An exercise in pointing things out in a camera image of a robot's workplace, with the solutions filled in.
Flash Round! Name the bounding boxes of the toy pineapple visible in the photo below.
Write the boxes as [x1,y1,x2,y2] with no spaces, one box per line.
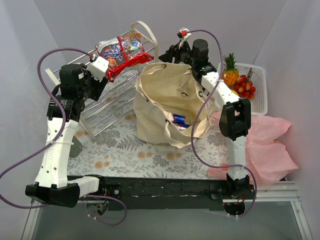
[222,52,239,87]

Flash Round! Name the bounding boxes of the cream metal shoe rack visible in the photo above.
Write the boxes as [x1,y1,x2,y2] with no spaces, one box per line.
[44,20,159,141]

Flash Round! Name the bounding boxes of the red snack bag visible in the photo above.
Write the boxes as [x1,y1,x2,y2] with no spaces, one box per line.
[95,33,154,83]

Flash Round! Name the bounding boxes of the red toy fruit with stem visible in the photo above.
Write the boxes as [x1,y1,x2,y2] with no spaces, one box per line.
[233,68,256,101]

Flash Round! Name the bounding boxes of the beige canvas tote bag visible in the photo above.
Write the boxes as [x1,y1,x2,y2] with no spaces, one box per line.
[133,62,215,149]

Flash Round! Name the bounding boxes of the pink plastic grocery bag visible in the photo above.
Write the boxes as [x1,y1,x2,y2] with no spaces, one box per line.
[206,111,300,187]

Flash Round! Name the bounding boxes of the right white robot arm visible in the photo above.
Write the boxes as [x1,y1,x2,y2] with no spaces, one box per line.
[159,39,253,199]

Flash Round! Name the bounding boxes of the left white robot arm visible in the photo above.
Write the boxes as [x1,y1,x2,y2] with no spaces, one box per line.
[25,60,109,208]

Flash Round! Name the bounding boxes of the grey soap dispenser bottle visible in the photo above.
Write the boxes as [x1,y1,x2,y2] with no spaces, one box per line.
[69,135,83,158]

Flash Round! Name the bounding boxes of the blue energy drink can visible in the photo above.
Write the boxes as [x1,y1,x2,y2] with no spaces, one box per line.
[172,114,186,124]

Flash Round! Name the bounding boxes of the floral table mat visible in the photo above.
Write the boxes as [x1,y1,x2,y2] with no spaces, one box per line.
[67,70,228,179]

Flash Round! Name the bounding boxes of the white plastic basket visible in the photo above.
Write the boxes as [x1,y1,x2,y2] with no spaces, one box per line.
[217,61,269,116]

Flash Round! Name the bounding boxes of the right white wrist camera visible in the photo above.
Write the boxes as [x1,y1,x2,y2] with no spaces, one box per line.
[177,27,191,49]

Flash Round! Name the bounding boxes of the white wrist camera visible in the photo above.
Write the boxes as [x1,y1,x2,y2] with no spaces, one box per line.
[177,27,191,49]
[86,56,109,82]

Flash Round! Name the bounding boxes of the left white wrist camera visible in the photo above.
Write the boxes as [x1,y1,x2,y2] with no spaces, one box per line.
[86,56,109,82]

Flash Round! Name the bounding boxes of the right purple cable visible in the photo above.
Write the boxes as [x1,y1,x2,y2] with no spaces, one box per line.
[184,29,257,217]

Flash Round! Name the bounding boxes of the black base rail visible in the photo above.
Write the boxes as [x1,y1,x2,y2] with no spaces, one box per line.
[90,176,254,211]

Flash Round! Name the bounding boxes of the aluminium frame rail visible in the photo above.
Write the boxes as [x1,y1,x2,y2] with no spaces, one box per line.
[255,181,300,202]

